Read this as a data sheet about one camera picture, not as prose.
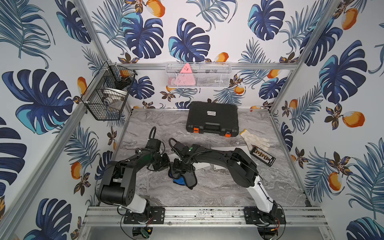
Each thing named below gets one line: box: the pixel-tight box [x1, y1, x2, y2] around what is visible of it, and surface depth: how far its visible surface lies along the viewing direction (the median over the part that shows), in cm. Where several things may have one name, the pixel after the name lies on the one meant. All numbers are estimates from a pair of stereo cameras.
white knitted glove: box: [240, 129, 270, 152], surface depth 105 cm
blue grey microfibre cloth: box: [168, 163, 198, 190], surface depth 86 cm
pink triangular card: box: [177, 63, 196, 86], surface depth 92 cm
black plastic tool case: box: [186, 101, 239, 138], surface depth 112 cm
